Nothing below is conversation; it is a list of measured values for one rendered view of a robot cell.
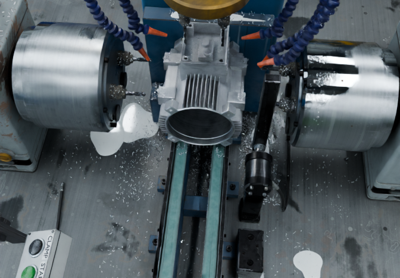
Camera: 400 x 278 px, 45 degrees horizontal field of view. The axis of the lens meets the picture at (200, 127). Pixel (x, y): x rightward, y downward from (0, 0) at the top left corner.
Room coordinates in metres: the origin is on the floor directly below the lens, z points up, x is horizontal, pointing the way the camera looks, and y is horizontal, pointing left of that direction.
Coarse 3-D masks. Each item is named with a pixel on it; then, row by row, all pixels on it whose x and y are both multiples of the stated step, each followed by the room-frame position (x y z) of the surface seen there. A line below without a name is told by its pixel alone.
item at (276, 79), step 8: (264, 80) 0.54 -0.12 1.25; (272, 80) 0.53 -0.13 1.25; (280, 80) 0.54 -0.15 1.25; (264, 88) 0.53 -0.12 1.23; (272, 88) 0.53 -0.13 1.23; (264, 96) 0.53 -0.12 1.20; (272, 96) 0.53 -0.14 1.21; (264, 104) 0.53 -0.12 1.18; (272, 104) 0.53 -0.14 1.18; (264, 112) 0.53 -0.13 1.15; (272, 112) 0.53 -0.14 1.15; (256, 120) 0.55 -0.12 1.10; (264, 120) 0.53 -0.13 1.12; (256, 128) 0.53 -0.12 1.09; (264, 128) 0.53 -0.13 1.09; (256, 136) 0.53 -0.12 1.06; (264, 136) 0.53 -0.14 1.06; (256, 144) 0.53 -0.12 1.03; (264, 144) 0.53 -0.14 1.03
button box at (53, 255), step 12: (48, 240) 0.30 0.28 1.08; (60, 240) 0.30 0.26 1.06; (24, 252) 0.28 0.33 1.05; (48, 252) 0.27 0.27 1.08; (60, 252) 0.28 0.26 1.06; (24, 264) 0.26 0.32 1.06; (36, 264) 0.25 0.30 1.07; (48, 264) 0.25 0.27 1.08; (60, 264) 0.26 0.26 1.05; (36, 276) 0.23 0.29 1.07; (48, 276) 0.23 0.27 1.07; (60, 276) 0.24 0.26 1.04
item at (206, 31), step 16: (192, 32) 0.76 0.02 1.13; (208, 32) 0.78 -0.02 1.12; (224, 32) 0.76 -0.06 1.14; (192, 48) 0.73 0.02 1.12; (208, 48) 0.72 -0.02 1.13; (224, 48) 0.73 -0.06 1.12; (192, 64) 0.66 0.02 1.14; (208, 64) 0.66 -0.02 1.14; (224, 64) 0.66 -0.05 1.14; (224, 80) 0.66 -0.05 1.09
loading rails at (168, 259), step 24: (216, 144) 0.59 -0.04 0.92; (168, 168) 0.52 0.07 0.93; (216, 168) 0.53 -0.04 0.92; (168, 192) 0.46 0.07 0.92; (216, 192) 0.47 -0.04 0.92; (168, 216) 0.41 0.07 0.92; (192, 216) 0.45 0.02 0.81; (216, 216) 0.41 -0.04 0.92; (168, 240) 0.35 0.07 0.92; (216, 240) 0.35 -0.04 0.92; (168, 264) 0.30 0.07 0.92; (216, 264) 0.30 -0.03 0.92
